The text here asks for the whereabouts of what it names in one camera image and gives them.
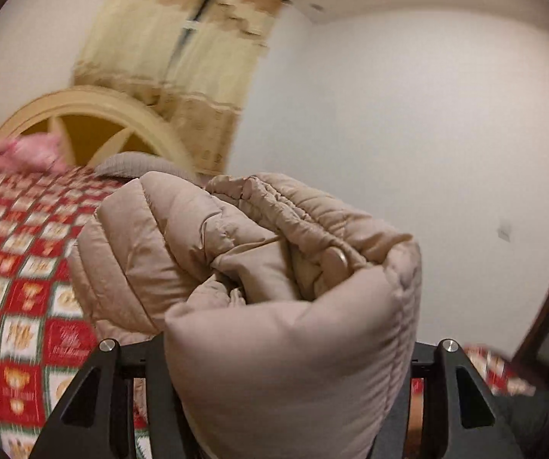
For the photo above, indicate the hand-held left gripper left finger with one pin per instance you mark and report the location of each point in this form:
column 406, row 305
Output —
column 126, row 392

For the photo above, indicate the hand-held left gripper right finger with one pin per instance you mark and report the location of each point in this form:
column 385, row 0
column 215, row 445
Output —
column 439, row 392

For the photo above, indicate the beige puffer jacket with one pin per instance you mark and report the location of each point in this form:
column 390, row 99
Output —
column 255, row 296

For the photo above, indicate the red checkered printed blanket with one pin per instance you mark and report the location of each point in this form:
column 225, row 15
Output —
column 21, row 296

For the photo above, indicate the grey pillow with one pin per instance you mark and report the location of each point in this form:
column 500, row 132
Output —
column 131, row 162

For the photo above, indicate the cream wooden headboard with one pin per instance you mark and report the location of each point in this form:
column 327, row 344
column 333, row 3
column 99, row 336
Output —
column 92, row 124

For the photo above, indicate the beige patterned window curtain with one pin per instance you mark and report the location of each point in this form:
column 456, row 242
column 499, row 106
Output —
column 179, row 67

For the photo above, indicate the white wall socket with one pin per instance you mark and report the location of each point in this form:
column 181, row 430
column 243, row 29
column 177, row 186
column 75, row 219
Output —
column 505, row 230

